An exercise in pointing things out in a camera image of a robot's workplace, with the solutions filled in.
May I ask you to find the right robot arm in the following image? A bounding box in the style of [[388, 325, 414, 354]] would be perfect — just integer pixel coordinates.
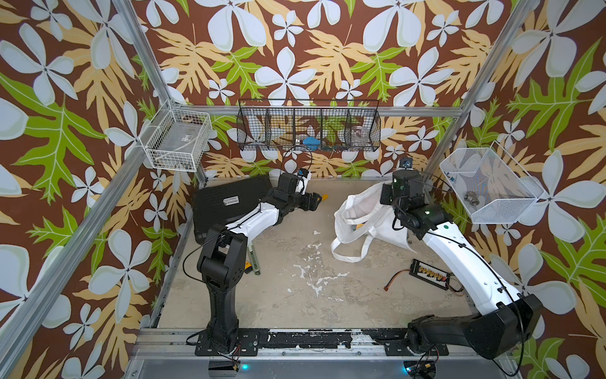
[[380, 169, 543, 359]]

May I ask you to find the white cartoon print pouch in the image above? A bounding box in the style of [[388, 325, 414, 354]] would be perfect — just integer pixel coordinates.
[[331, 181, 416, 263]]

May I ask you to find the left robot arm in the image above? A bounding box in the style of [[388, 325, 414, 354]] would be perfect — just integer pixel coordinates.
[[197, 168, 322, 355]]

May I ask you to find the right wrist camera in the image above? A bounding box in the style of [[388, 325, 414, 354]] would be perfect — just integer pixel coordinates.
[[399, 157, 413, 170]]

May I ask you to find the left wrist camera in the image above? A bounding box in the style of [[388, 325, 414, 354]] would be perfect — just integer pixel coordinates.
[[296, 168, 311, 194]]

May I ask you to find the blue object in basket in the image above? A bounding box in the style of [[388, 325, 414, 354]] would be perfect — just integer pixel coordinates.
[[302, 137, 321, 151]]

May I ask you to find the white wire basket left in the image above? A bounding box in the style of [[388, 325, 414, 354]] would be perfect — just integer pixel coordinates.
[[140, 101, 213, 173]]

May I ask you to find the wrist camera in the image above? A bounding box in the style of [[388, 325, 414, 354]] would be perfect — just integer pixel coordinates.
[[296, 168, 311, 194], [399, 157, 413, 170]]

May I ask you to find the white mesh basket right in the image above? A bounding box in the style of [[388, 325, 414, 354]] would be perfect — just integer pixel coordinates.
[[440, 141, 546, 224]]

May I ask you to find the black plastic tool case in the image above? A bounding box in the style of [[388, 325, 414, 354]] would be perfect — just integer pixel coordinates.
[[193, 175, 272, 245]]

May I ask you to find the black wire basket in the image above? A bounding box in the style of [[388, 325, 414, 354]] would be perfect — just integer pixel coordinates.
[[235, 99, 381, 152]]

